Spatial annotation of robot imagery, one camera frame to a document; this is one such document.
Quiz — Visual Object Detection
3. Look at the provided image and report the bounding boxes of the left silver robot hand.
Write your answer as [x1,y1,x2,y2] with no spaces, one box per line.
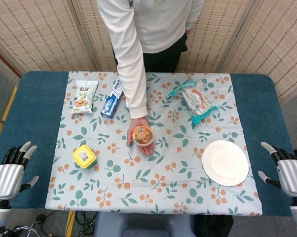
[0,141,40,200]

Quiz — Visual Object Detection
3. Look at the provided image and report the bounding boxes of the person's bare hand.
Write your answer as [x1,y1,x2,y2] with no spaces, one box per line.
[127,116,154,156]

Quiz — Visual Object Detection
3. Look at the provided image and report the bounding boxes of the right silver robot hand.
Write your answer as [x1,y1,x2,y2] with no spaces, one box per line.
[258,141,297,198]

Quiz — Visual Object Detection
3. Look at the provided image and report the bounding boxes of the orange snack cup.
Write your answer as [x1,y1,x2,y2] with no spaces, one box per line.
[132,125,154,147]

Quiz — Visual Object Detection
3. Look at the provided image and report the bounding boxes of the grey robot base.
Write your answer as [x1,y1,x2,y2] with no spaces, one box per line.
[93,211,196,237]

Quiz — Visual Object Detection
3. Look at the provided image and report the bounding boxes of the blue white toothpaste box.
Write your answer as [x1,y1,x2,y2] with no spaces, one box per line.
[100,77,124,118]

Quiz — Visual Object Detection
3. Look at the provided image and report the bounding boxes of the person's white sleeved arm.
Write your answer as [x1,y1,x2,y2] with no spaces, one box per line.
[96,0,149,120]

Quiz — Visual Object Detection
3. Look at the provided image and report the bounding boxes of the peanut snack bag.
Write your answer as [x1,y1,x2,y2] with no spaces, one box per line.
[70,79,99,116]

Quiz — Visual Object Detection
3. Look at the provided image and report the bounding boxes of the teal packaged food bag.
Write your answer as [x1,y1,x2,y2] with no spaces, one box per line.
[168,79,219,126]

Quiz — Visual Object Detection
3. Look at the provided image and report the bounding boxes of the yellow lidded green container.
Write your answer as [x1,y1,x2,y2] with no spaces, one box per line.
[72,144,98,170]

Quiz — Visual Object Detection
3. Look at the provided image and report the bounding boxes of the floral leaf print tablecloth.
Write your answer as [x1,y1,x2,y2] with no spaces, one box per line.
[44,71,263,217]

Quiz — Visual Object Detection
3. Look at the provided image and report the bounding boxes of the white paper plate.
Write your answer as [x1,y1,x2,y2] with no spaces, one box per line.
[202,140,250,187]

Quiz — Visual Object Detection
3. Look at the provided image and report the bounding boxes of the dark blue table cover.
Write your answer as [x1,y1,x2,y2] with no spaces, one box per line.
[0,71,297,217]

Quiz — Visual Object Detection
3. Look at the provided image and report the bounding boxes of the black bag under table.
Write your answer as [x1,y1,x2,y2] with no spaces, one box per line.
[194,214,234,237]

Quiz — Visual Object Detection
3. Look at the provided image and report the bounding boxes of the person's torso white top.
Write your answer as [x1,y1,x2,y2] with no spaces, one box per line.
[128,0,206,73]

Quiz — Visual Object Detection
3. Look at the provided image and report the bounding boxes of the woven bamboo folding screen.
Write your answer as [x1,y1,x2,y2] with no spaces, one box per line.
[0,0,297,104]

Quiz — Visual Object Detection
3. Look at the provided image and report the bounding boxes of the chrome metal ring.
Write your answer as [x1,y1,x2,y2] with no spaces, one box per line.
[12,225,42,237]

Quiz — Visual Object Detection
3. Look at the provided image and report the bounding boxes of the black floor cables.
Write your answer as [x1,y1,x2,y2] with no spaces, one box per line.
[27,211,98,237]

